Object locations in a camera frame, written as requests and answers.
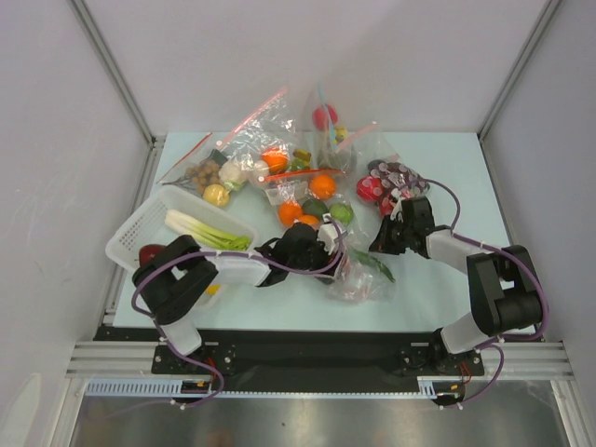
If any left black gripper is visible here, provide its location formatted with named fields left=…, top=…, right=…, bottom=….
left=287, top=233, right=345, bottom=285

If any clear pink zip bag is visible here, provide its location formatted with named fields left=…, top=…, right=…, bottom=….
left=328, top=223, right=396, bottom=304

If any fake yellow lemon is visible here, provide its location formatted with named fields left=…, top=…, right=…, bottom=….
left=206, top=285, right=221, bottom=296

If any fake celery stalk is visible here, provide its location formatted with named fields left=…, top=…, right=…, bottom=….
left=164, top=210, right=251, bottom=251

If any fake dark red apple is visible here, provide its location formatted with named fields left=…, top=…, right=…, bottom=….
left=139, top=244, right=165, bottom=266

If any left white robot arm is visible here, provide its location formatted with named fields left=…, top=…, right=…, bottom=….
left=131, top=218, right=346, bottom=373

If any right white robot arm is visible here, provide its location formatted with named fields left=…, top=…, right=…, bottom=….
left=369, top=196, right=549, bottom=373

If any fake orange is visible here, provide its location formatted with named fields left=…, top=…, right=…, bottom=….
left=309, top=174, right=336, bottom=200
left=278, top=201, right=304, bottom=227
left=298, top=214, right=320, bottom=228

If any fake green chili pepper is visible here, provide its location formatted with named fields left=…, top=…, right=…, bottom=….
left=350, top=249, right=395, bottom=283

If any fake green guava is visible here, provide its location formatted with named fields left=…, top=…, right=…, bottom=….
left=329, top=203, right=354, bottom=225

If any fake dark green avocado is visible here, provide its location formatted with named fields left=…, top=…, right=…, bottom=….
left=302, top=198, right=329, bottom=219

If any pink dotted zip bag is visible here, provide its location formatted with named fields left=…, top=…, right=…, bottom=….
left=356, top=158, right=430, bottom=218

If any orange zip fruit bag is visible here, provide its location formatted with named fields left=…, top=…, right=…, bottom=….
left=250, top=163, right=355, bottom=227

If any blue zip bag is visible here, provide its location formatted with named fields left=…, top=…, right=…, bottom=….
left=305, top=83, right=357, bottom=171

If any fake yellow round fruit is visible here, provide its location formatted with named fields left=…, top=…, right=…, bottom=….
left=202, top=183, right=230, bottom=208

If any fake cauliflower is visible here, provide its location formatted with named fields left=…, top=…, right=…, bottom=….
left=219, top=160, right=247, bottom=190

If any large clear red-zip bag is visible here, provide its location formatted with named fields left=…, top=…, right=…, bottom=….
left=216, top=87, right=300, bottom=169

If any fake longan bunch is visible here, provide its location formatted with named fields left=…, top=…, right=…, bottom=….
left=183, top=160, right=221, bottom=196

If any red zip longan bag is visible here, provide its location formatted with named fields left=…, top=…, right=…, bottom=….
left=157, top=133, right=247, bottom=208

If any white plastic basket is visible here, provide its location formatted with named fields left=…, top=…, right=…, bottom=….
left=105, top=186, right=259, bottom=312

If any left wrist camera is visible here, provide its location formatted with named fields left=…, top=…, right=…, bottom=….
left=317, top=213, right=346, bottom=254

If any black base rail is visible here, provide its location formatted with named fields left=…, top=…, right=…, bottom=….
left=92, top=325, right=499, bottom=395

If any white cable duct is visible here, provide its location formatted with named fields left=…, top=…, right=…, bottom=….
left=85, top=377, right=463, bottom=400

